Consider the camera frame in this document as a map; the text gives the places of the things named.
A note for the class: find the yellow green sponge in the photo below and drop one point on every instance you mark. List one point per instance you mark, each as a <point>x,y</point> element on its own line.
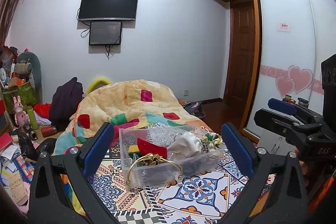
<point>133,149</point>

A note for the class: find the brown wooden door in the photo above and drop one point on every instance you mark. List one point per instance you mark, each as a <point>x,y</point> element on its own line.
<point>241,56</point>

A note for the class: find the green cardboard box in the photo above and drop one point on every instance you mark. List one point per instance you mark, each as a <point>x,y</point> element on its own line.
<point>27,94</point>

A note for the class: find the white wardrobe sliding door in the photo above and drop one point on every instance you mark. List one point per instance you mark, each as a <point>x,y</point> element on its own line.
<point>296,37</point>

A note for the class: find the small wall monitor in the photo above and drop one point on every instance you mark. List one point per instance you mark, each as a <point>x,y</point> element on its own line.
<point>105,33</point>

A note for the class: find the right hand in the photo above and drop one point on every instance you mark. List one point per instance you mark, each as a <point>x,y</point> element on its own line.
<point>303,165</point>

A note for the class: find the green thermos bottle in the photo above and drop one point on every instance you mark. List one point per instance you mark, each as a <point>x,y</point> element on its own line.
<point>32,118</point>

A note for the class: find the patterned bed sheet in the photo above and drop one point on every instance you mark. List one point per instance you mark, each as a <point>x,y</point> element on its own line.
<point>203,197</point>

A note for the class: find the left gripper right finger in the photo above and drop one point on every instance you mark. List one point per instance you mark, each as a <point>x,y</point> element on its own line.
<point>241,149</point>

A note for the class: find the large wall television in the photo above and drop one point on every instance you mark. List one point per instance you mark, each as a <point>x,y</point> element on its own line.
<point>91,10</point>

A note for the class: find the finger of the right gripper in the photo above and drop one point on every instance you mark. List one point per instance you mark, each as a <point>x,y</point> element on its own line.
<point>282,106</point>

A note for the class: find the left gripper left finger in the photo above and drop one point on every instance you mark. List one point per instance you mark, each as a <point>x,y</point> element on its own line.
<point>94,149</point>

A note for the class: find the white suitcase with stickers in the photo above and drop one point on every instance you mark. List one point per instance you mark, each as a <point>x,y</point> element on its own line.
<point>278,139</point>

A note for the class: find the floral fabric scrunchie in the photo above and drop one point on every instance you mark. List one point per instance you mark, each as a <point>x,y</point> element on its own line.
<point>211,141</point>

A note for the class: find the red felt pouch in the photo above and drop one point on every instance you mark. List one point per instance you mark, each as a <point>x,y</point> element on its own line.
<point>145,147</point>

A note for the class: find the white drawstring pouch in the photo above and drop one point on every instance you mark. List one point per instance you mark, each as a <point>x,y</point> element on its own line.
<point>187,144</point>

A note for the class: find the yellow fluffy item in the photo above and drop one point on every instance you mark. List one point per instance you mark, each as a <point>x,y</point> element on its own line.
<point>97,83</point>

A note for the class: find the grey neck pillow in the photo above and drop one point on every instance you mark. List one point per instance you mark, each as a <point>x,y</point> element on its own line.
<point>32,58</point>

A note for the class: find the dark purple garment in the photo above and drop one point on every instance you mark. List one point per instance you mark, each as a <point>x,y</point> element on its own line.
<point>64,103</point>

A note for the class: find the pink rabbit plush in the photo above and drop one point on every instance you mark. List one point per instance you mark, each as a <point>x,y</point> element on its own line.
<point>21,117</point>

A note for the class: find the colourful patchwork blanket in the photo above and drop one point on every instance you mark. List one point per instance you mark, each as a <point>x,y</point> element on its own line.
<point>128,104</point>

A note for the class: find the clear plastic storage box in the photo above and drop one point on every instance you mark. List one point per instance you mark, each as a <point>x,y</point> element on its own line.
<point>164,136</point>

